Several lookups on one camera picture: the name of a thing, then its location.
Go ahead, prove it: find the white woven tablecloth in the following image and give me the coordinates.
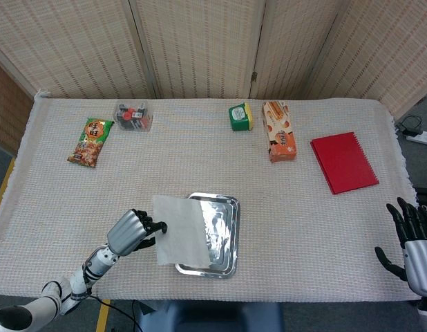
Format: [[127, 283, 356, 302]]
[[0, 90, 427, 304]]

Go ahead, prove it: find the white power strip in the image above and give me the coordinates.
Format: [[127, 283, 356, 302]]
[[406, 129, 427, 146]]

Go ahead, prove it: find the red spiral notebook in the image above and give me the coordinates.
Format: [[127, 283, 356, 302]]
[[310, 131, 380, 196]]

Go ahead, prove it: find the green and orange snack bag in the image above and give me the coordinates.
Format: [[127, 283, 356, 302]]
[[66, 117, 115, 169]]

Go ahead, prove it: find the green and yellow box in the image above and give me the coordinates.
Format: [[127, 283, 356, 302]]
[[228, 102, 254, 132]]

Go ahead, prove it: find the orange biscuit box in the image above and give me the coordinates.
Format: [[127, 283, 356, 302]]
[[261, 100, 298, 164]]

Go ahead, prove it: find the beige woven folding screen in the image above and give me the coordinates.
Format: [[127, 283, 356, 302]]
[[0, 0, 427, 120]]

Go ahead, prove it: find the white paper sheet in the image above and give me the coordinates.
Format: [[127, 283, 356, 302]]
[[152, 194, 211, 270]]

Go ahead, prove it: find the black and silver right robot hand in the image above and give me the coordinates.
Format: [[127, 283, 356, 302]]
[[374, 196, 427, 297]]

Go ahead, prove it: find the brown woven panel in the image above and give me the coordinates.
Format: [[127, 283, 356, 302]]
[[0, 58, 34, 156]]

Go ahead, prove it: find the clear plastic box of batteries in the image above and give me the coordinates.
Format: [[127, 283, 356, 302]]
[[113, 101, 155, 133]]

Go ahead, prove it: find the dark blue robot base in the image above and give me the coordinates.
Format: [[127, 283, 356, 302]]
[[135, 299, 285, 332]]

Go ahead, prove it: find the black plug with cable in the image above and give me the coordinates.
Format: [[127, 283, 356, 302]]
[[396, 114, 424, 138]]

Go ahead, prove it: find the shiny metal tray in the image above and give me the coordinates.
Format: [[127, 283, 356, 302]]
[[173, 192, 241, 279]]

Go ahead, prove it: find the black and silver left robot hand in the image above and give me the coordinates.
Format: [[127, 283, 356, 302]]
[[106, 208, 169, 257]]

